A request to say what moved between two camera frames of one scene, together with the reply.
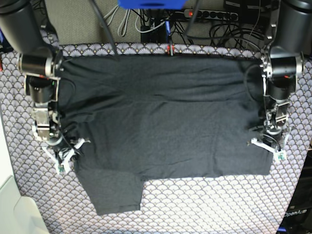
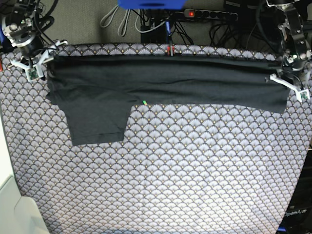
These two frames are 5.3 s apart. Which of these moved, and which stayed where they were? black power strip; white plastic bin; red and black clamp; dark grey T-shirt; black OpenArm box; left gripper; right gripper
Moved: left gripper; right gripper; dark grey T-shirt
Stayed: red and black clamp; black OpenArm box; black power strip; white plastic bin
